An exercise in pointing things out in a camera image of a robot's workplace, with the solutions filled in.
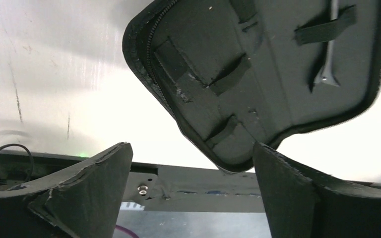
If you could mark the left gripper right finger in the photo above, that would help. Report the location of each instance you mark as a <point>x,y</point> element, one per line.
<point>302,202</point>

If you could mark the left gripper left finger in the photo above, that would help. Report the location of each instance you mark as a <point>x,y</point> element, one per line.
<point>80,201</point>

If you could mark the black hair clip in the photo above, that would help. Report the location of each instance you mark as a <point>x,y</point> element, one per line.
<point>325,75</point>

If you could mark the black zip tool case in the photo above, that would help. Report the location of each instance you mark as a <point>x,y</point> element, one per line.
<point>234,73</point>

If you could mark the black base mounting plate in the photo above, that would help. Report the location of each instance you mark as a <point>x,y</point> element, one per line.
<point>151,187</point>

